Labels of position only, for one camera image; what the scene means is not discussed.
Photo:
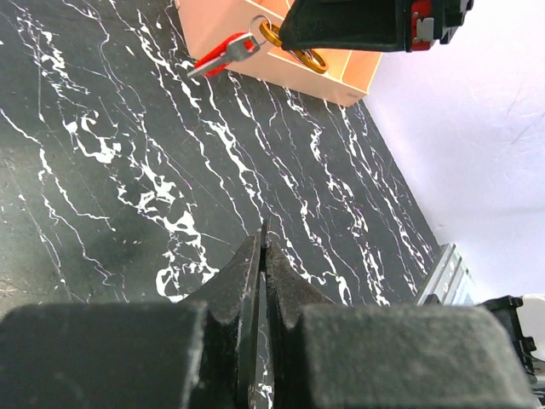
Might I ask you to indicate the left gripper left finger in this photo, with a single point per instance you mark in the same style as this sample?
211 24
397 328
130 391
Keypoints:
196 353

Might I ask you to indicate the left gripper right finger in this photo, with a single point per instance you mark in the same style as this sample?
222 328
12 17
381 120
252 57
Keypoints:
327 355

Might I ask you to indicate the orange file organizer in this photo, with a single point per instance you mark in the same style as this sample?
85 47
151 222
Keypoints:
206 23

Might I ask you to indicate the key with red tag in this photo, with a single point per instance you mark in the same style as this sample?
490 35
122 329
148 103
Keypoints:
239 47

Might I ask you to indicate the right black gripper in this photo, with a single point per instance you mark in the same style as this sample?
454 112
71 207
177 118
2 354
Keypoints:
372 25

